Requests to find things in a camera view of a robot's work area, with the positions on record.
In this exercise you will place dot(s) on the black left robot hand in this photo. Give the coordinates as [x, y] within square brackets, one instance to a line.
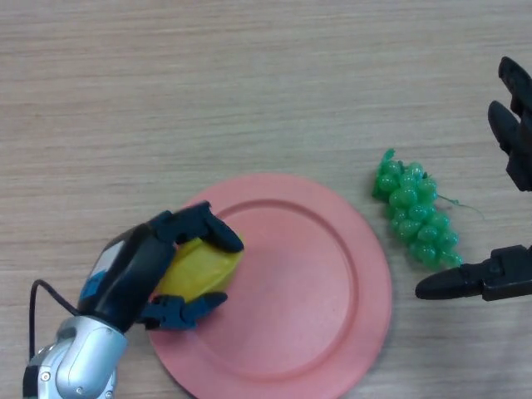
[129, 270]

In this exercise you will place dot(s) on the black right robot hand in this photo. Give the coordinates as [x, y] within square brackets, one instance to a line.
[509, 276]

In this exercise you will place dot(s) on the yellow starfruit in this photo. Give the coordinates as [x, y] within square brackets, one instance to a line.
[199, 266]

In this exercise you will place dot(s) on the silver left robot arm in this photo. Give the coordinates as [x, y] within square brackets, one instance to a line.
[83, 357]

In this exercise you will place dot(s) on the pink round plate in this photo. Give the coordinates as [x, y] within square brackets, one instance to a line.
[291, 291]

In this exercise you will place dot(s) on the green grape bunch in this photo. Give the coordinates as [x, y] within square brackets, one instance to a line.
[411, 208]

